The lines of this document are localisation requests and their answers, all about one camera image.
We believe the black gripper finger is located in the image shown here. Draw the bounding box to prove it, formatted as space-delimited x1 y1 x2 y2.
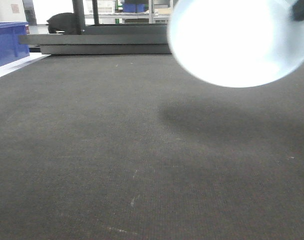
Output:
291 0 304 21

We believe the white round tray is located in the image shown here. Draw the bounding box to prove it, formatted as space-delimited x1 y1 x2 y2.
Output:
167 0 304 88

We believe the small blue background crate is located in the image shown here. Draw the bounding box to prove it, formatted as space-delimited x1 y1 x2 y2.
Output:
122 3 146 13

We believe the dark grey mat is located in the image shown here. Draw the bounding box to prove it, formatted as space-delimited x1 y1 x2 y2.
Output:
0 55 304 240

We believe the black bag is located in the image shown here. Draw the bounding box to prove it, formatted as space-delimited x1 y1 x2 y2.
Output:
47 12 78 35

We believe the blue plastic bin left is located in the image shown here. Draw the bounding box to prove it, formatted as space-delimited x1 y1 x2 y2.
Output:
0 21 29 67

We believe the black metal frame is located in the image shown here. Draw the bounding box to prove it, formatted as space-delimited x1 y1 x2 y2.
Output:
18 0 170 55

